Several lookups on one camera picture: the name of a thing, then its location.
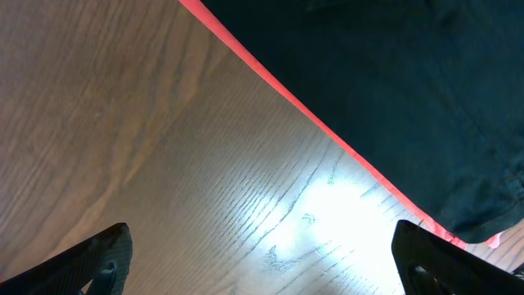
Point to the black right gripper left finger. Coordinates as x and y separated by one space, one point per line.
101 262

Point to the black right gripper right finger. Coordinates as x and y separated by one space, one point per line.
428 264

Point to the black garment with red trim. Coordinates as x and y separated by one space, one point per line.
427 94

